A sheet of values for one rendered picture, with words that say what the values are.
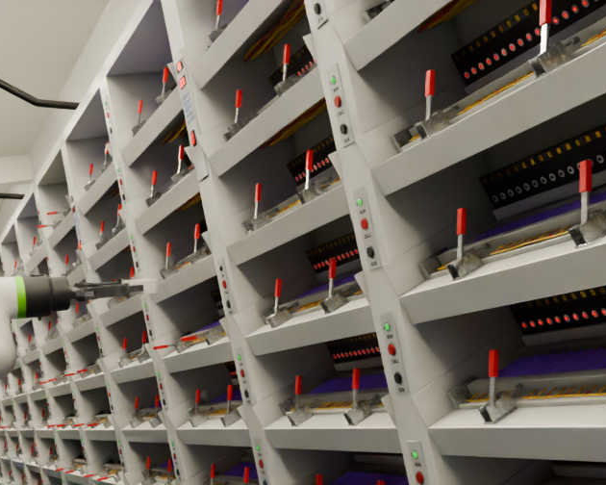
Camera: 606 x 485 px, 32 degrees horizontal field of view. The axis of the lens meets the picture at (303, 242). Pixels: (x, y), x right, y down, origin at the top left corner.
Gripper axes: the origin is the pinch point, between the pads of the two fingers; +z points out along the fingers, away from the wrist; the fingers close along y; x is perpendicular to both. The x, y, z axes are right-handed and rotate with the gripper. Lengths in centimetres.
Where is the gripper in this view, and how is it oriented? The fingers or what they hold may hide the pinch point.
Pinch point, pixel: (140, 286)
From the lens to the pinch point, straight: 238.3
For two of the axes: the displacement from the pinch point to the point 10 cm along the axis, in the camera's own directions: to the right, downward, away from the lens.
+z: 9.2, -0.7, 3.9
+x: 0.5, 10.0, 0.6
